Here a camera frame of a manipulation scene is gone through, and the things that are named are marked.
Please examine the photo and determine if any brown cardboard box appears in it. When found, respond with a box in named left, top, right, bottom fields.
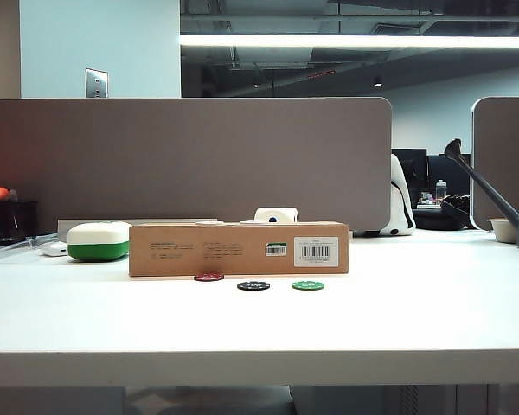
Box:
left=128, top=221, right=350, bottom=278

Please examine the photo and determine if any black poker chip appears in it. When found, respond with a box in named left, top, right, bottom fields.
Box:
left=236, top=279, right=272, bottom=292

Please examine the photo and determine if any wide brown desk partition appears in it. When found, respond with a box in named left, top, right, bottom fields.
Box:
left=0, top=97, right=393, bottom=233

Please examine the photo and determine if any white black figure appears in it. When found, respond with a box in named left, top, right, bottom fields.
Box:
left=352, top=153, right=417, bottom=238

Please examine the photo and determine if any black computer monitor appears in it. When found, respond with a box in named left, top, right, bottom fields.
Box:
left=427, top=153, right=473, bottom=202
left=392, top=147, right=429, bottom=209

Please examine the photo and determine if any white green mahjong tile block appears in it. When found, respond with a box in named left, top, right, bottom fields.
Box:
left=67, top=220, right=131, bottom=262

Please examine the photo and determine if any black bag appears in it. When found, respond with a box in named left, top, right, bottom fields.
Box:
left=413, top=194, right=475, bottom=231

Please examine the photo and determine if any ceiling light strip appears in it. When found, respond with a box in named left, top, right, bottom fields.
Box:
left=179, top=33, right=519, bottom=50

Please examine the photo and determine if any white earbuds case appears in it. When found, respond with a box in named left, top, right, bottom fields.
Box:
left=41, top=240, right=69, bottom=258

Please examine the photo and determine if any grey watering can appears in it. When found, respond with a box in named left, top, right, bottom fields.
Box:
left=444, top=137, right=519, bottom=252

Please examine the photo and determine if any clear acrylic lid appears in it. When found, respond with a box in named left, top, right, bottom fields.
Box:
left=0, top=231, right=60, bottom=262

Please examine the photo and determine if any black mesh pen holder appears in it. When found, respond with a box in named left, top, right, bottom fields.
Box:
left=0, top=199, right=40, bottom=248

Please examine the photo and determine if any narrow brown desk partition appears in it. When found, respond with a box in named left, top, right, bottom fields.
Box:
left=471, top=95, right=519, bottom=231

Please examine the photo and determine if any beige bowl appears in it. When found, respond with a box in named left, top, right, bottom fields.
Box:
left=487, top=216, right=519, bottom=244

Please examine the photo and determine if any metal wall plate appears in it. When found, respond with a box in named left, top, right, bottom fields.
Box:
left=85, top=67, right=110, bottom=99

